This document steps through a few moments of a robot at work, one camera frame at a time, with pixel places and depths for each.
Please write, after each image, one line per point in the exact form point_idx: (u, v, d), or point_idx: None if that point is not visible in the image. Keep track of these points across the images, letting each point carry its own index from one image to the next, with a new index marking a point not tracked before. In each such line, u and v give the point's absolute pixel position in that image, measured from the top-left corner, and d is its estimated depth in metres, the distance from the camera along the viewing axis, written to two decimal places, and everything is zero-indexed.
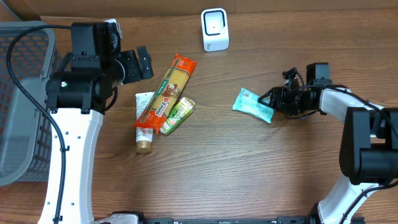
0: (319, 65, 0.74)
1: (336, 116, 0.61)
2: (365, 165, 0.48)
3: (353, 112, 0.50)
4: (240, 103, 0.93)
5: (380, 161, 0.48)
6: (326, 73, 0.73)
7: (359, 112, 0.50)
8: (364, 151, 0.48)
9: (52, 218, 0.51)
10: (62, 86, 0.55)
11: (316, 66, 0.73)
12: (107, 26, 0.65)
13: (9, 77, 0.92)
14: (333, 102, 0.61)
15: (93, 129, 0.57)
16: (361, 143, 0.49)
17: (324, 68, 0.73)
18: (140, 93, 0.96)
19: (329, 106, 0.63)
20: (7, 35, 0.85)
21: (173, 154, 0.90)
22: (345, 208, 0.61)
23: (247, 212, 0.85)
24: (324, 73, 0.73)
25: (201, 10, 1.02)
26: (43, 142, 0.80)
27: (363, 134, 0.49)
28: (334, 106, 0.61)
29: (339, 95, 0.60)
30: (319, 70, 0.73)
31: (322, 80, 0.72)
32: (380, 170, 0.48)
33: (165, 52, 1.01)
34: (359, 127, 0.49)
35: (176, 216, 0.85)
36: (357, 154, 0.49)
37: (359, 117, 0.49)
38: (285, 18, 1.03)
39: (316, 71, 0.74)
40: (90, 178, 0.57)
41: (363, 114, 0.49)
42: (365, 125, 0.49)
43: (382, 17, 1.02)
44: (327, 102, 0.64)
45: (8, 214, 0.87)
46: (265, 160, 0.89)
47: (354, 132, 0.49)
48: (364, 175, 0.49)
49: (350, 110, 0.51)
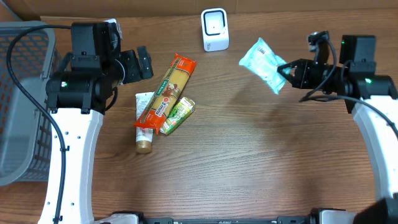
0: (362, 38, 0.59)
1: (366, 141, 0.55)
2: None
3: (390, 211, 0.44)
4: (250, 61, 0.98)
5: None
6: (370, 50, 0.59)
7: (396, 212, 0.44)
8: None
9: (52, 218, 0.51)
10: (63, 86, 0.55)
11: (359, 40, 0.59)
12: (107, 26, 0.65)
13: (9, 77, 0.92)
14: (369, 129, 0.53)
15: (93, 129, 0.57)
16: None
17: (365, 43, 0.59)
18: (140, 93, 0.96)
19: (362, 122, 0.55)
20: (7, 35, 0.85)
21: (173, 154, 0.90)
22: None
23: (247, 212, 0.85)
24: (365, 53, 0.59)
25: (200, 10, 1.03)
26: (43, 142, 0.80)
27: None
28: (370, 135, 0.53)
29: (380, 129, 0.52)
30: (361, 44, 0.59)
31: (362, 63, 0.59)
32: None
33: (165, 52, 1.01)
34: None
35: (176, 216, 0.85)
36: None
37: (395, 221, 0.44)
38: (285, 18, 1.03)
39: (357, 47, 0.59)
40: (90, 178, 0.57)
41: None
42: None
43: (382, 16, 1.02)
44: (361, 118, 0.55)
45: (8, 214, 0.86)
46: (265, 161, 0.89)
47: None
48: None
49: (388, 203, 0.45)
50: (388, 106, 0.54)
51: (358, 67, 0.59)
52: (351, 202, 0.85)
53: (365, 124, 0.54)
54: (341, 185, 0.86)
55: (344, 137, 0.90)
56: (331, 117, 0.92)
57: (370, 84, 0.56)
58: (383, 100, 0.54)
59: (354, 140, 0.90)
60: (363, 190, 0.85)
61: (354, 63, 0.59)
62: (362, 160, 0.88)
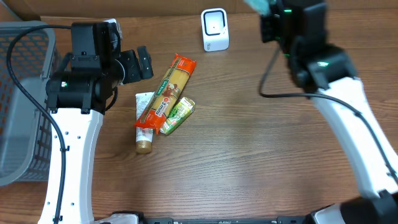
0: (310, 8, 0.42)
1: (337, 134, 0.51)
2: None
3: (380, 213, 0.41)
4: None
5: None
6: (322, 18, 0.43)
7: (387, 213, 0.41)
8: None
9: (52, 218, 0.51)
10: (62, 86, 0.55)
11: (308, 15, 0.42)
12: (107, 26, 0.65)
13: (9, 77, 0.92)
14: (337, 121, 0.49)
15: (93, 129, 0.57)
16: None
17: (317, 13, 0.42)
18: (140, 93, 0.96)
19: (327, 114, 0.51)
20: (7, 35, 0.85)
21: (173, 154, 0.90)
22: None
23: (248, 212, 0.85)
24: (319, 24, 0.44)
25: (200, 10, 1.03)
26: (43, 142, 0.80)
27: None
28: (340, 129, 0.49)
29: (350, 120, 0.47)
30: (311, 18, 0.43)
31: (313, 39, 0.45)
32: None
33: (165, 52, 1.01)
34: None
35: (176, 216, 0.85)
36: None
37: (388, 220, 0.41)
38: None
39: (309, 23, 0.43)
40: (90, 178, 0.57)
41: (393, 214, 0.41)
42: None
43: (382, 16, 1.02)
44: (325, 109, 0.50)
45: (8, 214, 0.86)
46: (265, 161, 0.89)
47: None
48: None
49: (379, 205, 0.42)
50: (352, 90, 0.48)
51: (310, 46, 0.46)
52: None
53: (332, 116, 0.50)
54: (341, 185, 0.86)
55: None
56: None
57: (326, 69, 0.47)
58: (344, 86, 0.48)
59: None
60: None
61: (304, 42, 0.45)
62: None
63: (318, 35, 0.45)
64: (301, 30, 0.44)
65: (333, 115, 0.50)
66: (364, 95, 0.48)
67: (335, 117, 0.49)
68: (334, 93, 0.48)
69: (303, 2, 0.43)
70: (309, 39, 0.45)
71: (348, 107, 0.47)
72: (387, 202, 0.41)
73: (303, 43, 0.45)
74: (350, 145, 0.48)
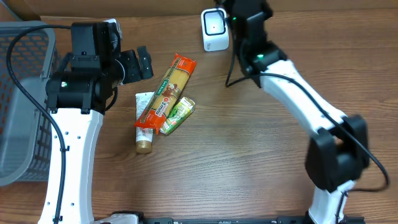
0: (252, 18, 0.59)
1: (285, 102, 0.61)
2: (336, 180, 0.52)
3: (319, 144, 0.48)
4: None
5: (350, 167, 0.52)
6: (260, 25, 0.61)
7: (324, 142, 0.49)
8: (335, 171, 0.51)
9: (52, 218, 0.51)
10: (62, 86, 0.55)
11: (249, 23, 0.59)
12: (107, 26, 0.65)
13: (9, 77, 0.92)
14: (278, 91, 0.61)
15: (93, 129, 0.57)
16: (333, 168, 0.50)
17: (255, 21, 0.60)
18: (140, 93, 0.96)
19: (272, 89, 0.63)
20: (6, 35, 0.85)
21: (173, 154, 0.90)
22: (334, 210, 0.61)
23: (248, 213, 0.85)
24: (258, 30, 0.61)
25: (200, 10, 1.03)
26: (43, 142, 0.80)
27: (331, 160, 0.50)
28: (282, 97, 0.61)
29: (286, 85, 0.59)
30: (252, 25, 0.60)
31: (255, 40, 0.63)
32: (349, 173, 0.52)
33: (165, 52, 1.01)
34: (328, 156, 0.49)
35: (176, 216, 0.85)
36: (328, 175, 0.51)
37: (326, 147, 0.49)
38: (285, 18, 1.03)
39: (250, 28, 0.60)
40: (90, 178, 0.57)
41: (328, 140, 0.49)
42: (333, 150, 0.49)
43: (382, 16, 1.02)
44: (268, 86, 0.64)
45: (8, 214, 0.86)
46: (266, 160, 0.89)
47: (324, 160, 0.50)
48: (335, 183, 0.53)
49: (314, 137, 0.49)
50: (284, 67, 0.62)
51: (253, 44, 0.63)
52: (352, 201, 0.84)
53: (274, 88, 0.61)
54: None
55: None
56: None
57: (263, 59, 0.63)
58: (278, 65, 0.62)
59: None
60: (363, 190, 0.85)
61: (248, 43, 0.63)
62: None
63: (259, 37, 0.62)
64: (247, 32, 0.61)
65: (275, 87, 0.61)
66: (294, 68, 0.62)
67: (276, 89, 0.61)
68: (272, 71, 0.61)
69: (247, 14, 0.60)
70: (252, 40, 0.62)
71: (281, 76, 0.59)
72: (320, 132, 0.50)
73: (247, 42, 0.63)
74: (292, 106, 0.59)
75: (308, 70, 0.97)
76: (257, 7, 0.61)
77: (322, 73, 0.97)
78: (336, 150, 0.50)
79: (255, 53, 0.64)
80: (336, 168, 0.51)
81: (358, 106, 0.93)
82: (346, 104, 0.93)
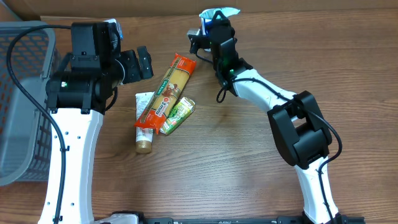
0: (223, 43, 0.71)
1: (254, 102, 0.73)
2: (300, 152, 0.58)
3: (275, 117, 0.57)
4: None
5: (310, 139, 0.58)
6: (232, 48, 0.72)
7: (278, 115, 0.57)
8: (296, 141, 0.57)
9: (52, 218, 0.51)
10: (62, 86, 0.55)
11: (222, 46, 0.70)
12: (107, 26, 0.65)
13: (9, 77, 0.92)
14: (246, 92, 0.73)
15: (93, 129, 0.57)
16: (291, 137, 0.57)
17: (227, 45, 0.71)
18: (140, 93, 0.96)
19: (242, 93, 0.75)
20: (7, 35, 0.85)
21: (173, 154, 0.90)
22: (319, 194, 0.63)
23: (248, 212, 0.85)
24: (231, 51, 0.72)
25: (200, 10, 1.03)
26: (43, 142, 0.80)
27: (288, 130, 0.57)
28: (250, 96, 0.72)
29: (249, 85, 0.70)
30: (225, 49, 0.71)
31: (228, 59, 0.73)
32: (312, 145, 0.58)
33: (165, 52, 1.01)
34: (285, 127, 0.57)
35: (176, 216, 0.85)
36: (291, 146, 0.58)
37: (281, 118, 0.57)
38: (285, 18, 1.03)
39: (224, 50, 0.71)
40: (90, 178, 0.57)
41: (281, 112, 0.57)
42: (286, 121, 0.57)
43: (382, 16, 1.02)
44: (239, 90, 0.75)
45: (8, 214, 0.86)
46: (265, 160, 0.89)
47: (282, 132, 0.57)
48: (303, 155, 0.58)
49: (270, 112, 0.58)
50: (249, 72, 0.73)
51: (227, 62, 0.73)
52: (352, 201, 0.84)
53: (244, 91, 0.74)
54: (340, 185, 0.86)
55: (344, 136, 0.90)
56: (332, 117, 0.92)
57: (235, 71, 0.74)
58: (244, 72, 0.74)
59: (354, 140, 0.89)
60: (362, 190, 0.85)
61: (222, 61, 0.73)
62: (362, 160, 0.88)
63: (231, 56, 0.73)
64: (221, 54, 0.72)
65: (244, 89, 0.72)
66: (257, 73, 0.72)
67: (245, 90, 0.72)
68: (241, 78, 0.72)
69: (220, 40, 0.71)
70: (226, 59, 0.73)
71: (245, 79, 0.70)
72: (275, 108, 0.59)
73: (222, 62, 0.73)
74: (258, 101, 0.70)
75: (308, 69, 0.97)
76: (227, 35, 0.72)
77: (322, 73, 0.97)
78: (292, 122, 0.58)
79: (229, 69, 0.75)
80: (295, 139, 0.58)
81: (358, 106, 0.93)
82: (346, 104, 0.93)
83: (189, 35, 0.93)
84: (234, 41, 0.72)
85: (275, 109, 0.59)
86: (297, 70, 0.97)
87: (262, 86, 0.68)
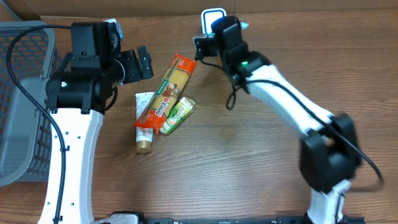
0: (226, 29, 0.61)
1: (272, 107, 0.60)
2: (331, 180, 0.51)
3: (311, 145, 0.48)
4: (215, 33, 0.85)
5: (343, 166, 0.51)
6: (236, 34, 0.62)
7: (315, 144, 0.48)
8: (329, 170, 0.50)
9: (52, 218, 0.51)
10: (62, 86, 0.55)
11: (226, 33, 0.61)
12: (107, 26, 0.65)
13: (9, 77, 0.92)
14: (264, 95, 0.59)
15: (93, 129, 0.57)
16: (324, 167, 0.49)
17: (231, 33, 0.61)
18: (140, 93, 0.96)
19: (259, 94, 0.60)
20: (7, 35, 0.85)
21: (173, 154, 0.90)
22: (333, 211, 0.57)
23: (248, 213, 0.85)
24: (236, 40, 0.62)
25: (200, 10, 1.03)
26: (43, 142, 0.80)
27: (323, 160, 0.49)
28: (269, 101, 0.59)
29: (270, 89, 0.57)
30: (228, 35, 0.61)
31: (234, 49, 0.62)
32: (344, 172, 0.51)
33: (165, 52, 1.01)
34: (321, 157, 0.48)
35: (176, 216, 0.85)
36: (323, 175, 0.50)
37: (319, 148, 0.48)
38: (285, 18, 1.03)
39: (228, 40, 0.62)
40: (90, 178, 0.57)
41: (319, 141, 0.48)
42: (324, 150, 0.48)
43: (382, 16, 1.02)
44: (256, 91, 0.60)
45: (8, 214, 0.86)
46: (265, 160, 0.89)
47: (316, 160, 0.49)
48: (333, 183, 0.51)
49: (305, 139, 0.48)
50: (268, 71, 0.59)
51: (235, 54, 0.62)
52: (352, 201, 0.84)
53: (262, 93, 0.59)
54: None
55: None
56: None
57: (249, 66, 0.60)
58: (263, 70, 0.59)
59: None
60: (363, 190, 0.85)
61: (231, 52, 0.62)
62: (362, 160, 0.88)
63: (239, 46, 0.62)
64: (225, 43, 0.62)
65: (262, 92, 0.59)
66: (278, 72, 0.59)
67: (263, 94, 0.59)
68: (257, 78, 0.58)
69: (221, 27, 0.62)
70: (232, 50, 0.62)
71: (266, 81, 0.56)
72: (311, 133, 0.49)
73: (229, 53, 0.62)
74: (279, 110, 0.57)
75: (308, 69, 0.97)
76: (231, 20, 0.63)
77: (322, 73, 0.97)
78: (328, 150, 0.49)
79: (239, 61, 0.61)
80: (329, 167, 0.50)
81: (358, 106, 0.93)
82: (346, 104, 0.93)
83: (194, 40, 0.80)
84: (238, 27, 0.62)
85: (312, 134, 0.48)
86: (297, 70, 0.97)
87: (285, 93, 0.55)
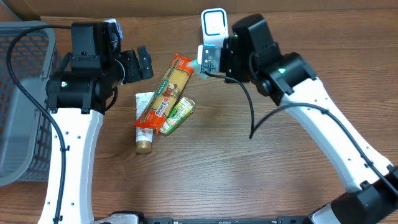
0: (252, 27, 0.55)
1: (311, 135, 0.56)
2: None
3: (367, 205, 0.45)
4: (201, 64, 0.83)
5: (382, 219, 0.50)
6: (265, 33, 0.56)
7: (371, 203, 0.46)
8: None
9: (52, 218, 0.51)
10: (62, 86, 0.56)
11: (252, 32, 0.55)
12: (107, 25, 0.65)
13: (9, 77, 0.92)
14: (307, 122, 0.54)
15: (93, 129, 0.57)
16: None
17: (259, 32, 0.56)
18: (140, 93, 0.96)
19: (299, 117, 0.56)
20: (7, 35, 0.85)
21: (173, 154, 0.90)
22: None
23: (248, 213, 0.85)
24: (265, 40, 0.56)
25: (200, 10, 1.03)
26: (43, 142, 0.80)
27: (372, 219, 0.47)
28: (311, 128, 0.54)
29: (318, 122, 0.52)
30: (254, 34, 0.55)
31: (265, 50, 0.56)
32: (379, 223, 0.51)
33: (165, 52, 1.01)
34: (372, 214, 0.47)
35: (176, 216, 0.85)
36: None
37: (373, 207, 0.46)
38: (285, 18, 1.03)
39: (254, 40, 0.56)
40: (90, 178, 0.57)
41: (375, 203, 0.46)
42: (377, 208, 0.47)
43: (382, 16, 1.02)
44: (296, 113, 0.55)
45: (8, 214, 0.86)
46: (265, 161, 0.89)
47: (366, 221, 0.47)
48: None
49: (364, 203, 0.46)
50: (313, 90, 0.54)
51: (265, 56, 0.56)
52: None
53: (305, 120, 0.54)
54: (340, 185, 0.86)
55: None
56: None
57: (285, 74, 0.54)
58: (308, 87, 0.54)
59: None
60: None
61: (258, 55, 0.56)
62: None
63: (268, 48, 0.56)
64: (252, 45, 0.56)
65: (303, 115, 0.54)
66: (325, 93, 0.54)
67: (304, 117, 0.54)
68: (299, 97, 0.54)
69: (247, 24, 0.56)
70: (262, 51, 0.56)
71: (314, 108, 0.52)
72: (370, 196, 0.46)
73: (258, 56, 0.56)
74: (324, 142, 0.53)
75: None
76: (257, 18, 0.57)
77: (321, 73, 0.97)
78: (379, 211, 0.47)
79: (273, 67, 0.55)
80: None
81: (357, 106, 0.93)
82: (346, 104, 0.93)
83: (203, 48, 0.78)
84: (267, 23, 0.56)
85: (370, 196, 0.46)
86: None
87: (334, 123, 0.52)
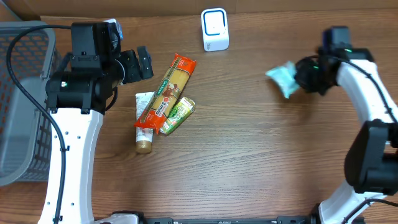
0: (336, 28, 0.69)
1: (351, 97, 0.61)
2: (369, 178, 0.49)
3: (370, 129, 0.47)
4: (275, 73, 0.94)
5: (388, 173, 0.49)
6: (345, 36, 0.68)
7: (375, 130, 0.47)
8: (372, 168, 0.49)
9: (52, 218, 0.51)
10: (62, 86, 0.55)
11: (335, 30, 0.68)
12: (107, 26, 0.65)
13: (9, 77, 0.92)
14: (351, 82, 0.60)
15: (93, 129, 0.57)
16: (371, 161, 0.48)
17: (341, 33, 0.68)
18: (140, 93, 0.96)
19: (346, 79, 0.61)
20: (7, 35, 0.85)
21: (173, 154, 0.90)
22: (346, 213, 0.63)
23: (248, 212, 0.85)
24: (342, 39, 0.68)
25: (200, 10, 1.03)
26: (43, 142, 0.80)
27: (375, 154, 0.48)
28: (351, 88, 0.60)
29: (358, 78, 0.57)
30: (337, 33, 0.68)
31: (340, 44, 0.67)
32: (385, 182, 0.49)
33: (165, 52, 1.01)
34: (373, 145, 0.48)
35: (176, 216, 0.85)
36: (364, 169, 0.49)
37: (377, 136, 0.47)
38: (285, 18, 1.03)
39: (334, 36, 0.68)
40: (90, 178, 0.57)
41: (382, 132, 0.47)
42: (380, 143, 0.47)
43: (382, 17, 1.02)
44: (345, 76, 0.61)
45: (8, 214, 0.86)
46: (265, 160, 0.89)
47: (367, 150, 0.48)
48: (368, 184, 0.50)
49: (368, 124, 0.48)
50: (367, 65, 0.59)
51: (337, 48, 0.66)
52: None
53: (349, 81, 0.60)
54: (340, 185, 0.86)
55: (344, 136, 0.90)
56: (333, 117, 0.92)
57: (351, 53, 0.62)
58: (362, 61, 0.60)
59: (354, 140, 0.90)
60: None
61: (333, 44, 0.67)
62: None
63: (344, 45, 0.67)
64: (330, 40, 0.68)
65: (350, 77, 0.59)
66: (377, 71, 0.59)
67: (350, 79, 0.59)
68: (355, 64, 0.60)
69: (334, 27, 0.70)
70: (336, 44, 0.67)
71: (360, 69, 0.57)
72: (376, 122, 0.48)
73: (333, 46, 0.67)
74: (358, 98, 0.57)
75: None
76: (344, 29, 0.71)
77: None
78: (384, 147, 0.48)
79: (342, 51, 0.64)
80: (374, 165, 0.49)
81: None
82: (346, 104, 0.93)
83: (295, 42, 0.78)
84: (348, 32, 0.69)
85: (379, 124, 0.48)
86: None
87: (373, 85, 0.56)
